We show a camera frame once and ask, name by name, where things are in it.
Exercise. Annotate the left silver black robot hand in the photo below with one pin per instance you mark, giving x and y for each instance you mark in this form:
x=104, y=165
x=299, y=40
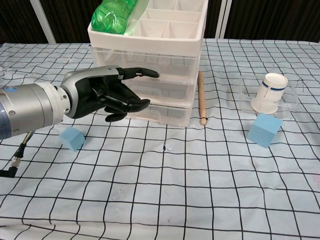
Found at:
x=82, y=80

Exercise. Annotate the small blue foam cube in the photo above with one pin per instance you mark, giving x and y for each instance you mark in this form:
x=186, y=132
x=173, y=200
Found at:
x=71, y=140

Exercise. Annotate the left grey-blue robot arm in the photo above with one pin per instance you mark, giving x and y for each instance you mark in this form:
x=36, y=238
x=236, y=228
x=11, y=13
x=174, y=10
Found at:
x=27, y=107

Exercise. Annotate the green plastic bottle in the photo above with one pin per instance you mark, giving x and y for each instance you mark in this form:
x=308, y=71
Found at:
x=110, y=17

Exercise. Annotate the wooden stick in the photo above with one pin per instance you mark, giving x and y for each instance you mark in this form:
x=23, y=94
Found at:
x=201, y=97

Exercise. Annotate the black grid checkered tablecloth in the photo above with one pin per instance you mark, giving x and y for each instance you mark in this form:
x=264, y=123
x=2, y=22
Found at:
x=160, y=190

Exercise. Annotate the white paper cup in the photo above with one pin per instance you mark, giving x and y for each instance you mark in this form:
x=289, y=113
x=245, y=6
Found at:
x=268, y=93

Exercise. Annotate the large blue foam cube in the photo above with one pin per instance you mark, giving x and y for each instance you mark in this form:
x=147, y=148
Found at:
x=265, y=130

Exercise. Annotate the clear plastic tray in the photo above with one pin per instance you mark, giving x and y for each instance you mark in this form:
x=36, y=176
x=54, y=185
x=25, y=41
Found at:
x=292, y=100

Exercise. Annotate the white partition post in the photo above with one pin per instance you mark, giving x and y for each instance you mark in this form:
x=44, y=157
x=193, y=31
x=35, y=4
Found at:
x=47, y=22
x=225, y=20

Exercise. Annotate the white divided tray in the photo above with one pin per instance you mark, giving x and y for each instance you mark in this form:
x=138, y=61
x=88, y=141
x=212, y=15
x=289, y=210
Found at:
x=150, y=41

